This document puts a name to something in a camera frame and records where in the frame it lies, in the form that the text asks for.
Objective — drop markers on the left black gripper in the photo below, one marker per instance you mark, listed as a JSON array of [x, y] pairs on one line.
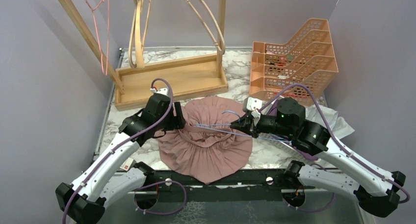
[[177, 122]]

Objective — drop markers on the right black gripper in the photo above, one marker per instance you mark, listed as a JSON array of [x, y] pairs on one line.
[[247, 125]]

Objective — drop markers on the blue wire hanger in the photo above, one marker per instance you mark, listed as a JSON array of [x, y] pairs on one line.
[[225, 127]]

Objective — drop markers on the pink pleated skirt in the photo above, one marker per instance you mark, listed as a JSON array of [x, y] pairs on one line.
[[201, 153]]

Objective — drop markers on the purple garment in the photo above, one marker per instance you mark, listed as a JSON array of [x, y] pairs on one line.
[[271, 108]]

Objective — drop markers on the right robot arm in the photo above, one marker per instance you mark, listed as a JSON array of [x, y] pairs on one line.
[[374, 189]]

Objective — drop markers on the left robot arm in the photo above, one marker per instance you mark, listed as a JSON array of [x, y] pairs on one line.
[[86, 198]]

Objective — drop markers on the wooden hanger left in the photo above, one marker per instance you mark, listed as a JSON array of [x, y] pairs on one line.
[[137, 40]]

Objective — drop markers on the white laundry basket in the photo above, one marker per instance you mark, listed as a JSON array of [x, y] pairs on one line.
[[285, 145]]

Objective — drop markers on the wooden clothes rack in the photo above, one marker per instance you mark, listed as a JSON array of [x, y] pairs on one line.
[[190, 77]]

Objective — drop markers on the small white box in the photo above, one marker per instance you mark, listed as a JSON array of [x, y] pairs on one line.
[[127, 164]]

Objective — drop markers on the orange plastic file organizer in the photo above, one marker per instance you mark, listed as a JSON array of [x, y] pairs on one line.
[[307, 58]]

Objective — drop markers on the white garment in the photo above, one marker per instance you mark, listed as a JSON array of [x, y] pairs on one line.
[[338, 125]]

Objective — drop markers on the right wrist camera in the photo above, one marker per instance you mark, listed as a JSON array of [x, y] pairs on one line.
[[252, 106]]

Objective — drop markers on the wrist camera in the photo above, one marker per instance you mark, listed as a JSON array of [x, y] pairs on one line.
[[162, 91], [252, 106]]

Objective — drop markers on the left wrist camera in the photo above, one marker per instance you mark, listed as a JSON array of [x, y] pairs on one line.
[[162, 91]]

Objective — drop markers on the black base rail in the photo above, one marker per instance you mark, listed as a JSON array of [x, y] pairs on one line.
[[165, 186]]

